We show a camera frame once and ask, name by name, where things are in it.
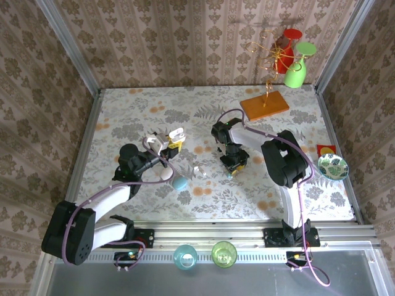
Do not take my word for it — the aluminium table side rail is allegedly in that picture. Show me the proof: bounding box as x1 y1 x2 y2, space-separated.
314 85 365 224
65 89 104 201

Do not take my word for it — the blue translucent cup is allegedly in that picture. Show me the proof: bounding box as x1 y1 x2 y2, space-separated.
172 244 198 271

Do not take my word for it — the grey metal panel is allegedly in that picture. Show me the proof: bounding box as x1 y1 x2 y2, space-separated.
46 250 385 296

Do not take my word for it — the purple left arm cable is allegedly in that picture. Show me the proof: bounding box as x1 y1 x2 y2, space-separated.
61 137 176 265

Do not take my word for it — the green plastic wine glass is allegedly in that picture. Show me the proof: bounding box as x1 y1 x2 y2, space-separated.
283 41 318 89

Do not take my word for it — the red packet yellow circle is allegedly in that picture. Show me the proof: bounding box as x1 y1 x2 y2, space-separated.
317 144 337 157

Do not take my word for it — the leaf patterned bowl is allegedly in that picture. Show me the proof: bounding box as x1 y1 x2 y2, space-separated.
317 153 349 179

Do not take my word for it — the aluminium mounting rail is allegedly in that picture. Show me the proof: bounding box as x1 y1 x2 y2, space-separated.
43 220 381 251

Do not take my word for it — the aluminium frame post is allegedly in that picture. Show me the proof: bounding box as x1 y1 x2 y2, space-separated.
315 0 373 92
34 0 102 93

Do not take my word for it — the white earbud charging case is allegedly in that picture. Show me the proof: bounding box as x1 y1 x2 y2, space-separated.
159 167 175 183
168 128 187 143

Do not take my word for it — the red plastic wine glass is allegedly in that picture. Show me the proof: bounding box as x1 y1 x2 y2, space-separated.
273 28 303 75

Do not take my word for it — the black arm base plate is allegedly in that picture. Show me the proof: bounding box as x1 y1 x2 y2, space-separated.
263 227 322 248
99 228 156 249

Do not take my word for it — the gold wire rack wooden base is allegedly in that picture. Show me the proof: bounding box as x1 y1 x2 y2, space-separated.
239 29 305 122

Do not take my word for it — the small black circuit board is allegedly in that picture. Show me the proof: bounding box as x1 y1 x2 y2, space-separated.
285 250 313 272
113 250 146 273

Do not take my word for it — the blue silicone earbud case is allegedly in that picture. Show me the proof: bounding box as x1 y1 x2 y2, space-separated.
172 176 188 191

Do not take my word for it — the green translucent cup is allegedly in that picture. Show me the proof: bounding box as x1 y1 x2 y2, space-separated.
211 240 238 269

